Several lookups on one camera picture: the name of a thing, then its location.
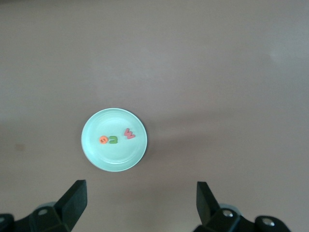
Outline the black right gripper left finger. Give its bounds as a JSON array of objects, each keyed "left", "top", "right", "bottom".
[{"left": 14, "top": 179, "right": 88, "bottom": 232}]

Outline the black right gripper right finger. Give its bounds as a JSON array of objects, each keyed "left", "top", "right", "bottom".
[{"left": 193, "top": 181, "right": 242, "bottom": 232}]

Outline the pink foam letter w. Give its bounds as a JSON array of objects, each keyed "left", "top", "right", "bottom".
[{"left": 123, "top": 128, "right": 137, "bottom": 141}]

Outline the green plate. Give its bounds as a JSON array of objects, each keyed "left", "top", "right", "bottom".
[{"left": 81, "top": 107, "right": 148, "bottom": 173}]

